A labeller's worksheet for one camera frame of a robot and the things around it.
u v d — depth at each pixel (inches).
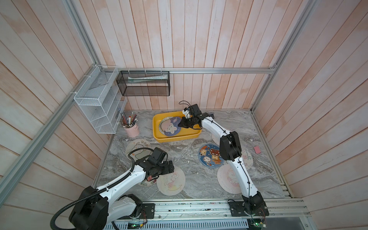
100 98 27.0
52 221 14.3
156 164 25.3
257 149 38.1
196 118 32.7
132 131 39.7
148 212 28.9
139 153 37.4
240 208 28.8
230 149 26.9
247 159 36.5
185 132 39.5
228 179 33.0
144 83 41.7
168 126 40.9
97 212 15.4
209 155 37.4
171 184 32.3
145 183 32.5
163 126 42.5
